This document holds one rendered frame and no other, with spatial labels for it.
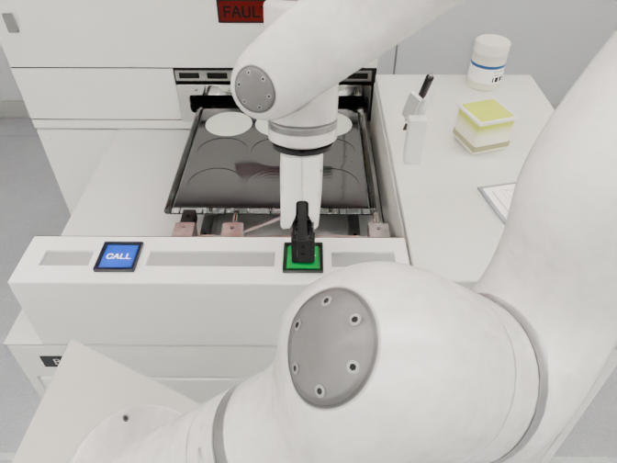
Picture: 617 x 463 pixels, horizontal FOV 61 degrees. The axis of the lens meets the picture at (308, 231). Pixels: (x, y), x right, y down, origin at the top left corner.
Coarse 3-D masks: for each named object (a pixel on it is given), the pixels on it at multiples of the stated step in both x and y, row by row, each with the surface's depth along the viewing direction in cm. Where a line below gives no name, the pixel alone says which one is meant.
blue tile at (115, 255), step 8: (112, 248) 75; (120, 248) 75; (128, 248) 75; (136, 248) 75; (104, 256) 73; (112, 256) 73; (120, 256) 73; (128, 256) 73; (104, 264) 72; (112, 264) 72; (120, 264) 72; (128, 264) 72
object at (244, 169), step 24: (216, 144) 106; (240, 144) 106; (264, 144) 106; (336, 144) 106; (360, 144) 106; (192, 168) 100; (216, 168) 100; (240, 168) 100; (264, 168) 100; (336, 168) 100; (360, 168) 100; (192, 192) 95; (216, 192) 95; (240, 192) 95; (264, 192) 95; (336, 192) 95; (360, 192) 95
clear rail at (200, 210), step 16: (176, 208) 91; (192, 208) 91; (224, 208) 91; (240, 208) 91; (256, 208) 91; (272, 208) 91; (320, 208) 91; (336, 208) 91; (352, 208) 91; (368, 208) 91
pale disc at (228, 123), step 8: (224, 112) 116; (232, 112) 116; (208, 120) 113; (216, 120) 113; (224, 120) 113; (232, 120) 113; (240, 120) 113; (248, 120) 113; (208, 128) 111; (216, 128) 111; (224, 128) 111; (232, 128) 111; (240, 128) 111; (248, 128) 111
